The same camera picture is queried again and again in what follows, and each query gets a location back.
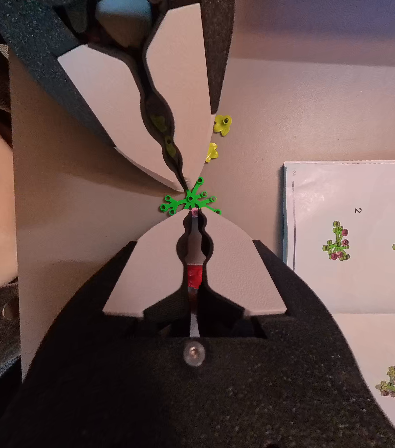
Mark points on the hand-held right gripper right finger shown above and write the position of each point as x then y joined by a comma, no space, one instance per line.
243,276

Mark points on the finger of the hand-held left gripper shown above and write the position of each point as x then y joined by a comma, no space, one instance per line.
187,87
106,91

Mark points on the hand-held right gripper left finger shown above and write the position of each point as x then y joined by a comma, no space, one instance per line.
148,276

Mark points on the red lego heart frame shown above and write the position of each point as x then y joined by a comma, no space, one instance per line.
194,274

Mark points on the group of lime lego leaves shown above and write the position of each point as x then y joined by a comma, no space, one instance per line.
222,125

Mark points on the green lego plant piece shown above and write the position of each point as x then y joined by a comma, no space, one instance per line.
183,202

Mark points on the lego instruction booklet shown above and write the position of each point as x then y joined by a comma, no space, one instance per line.
358,287

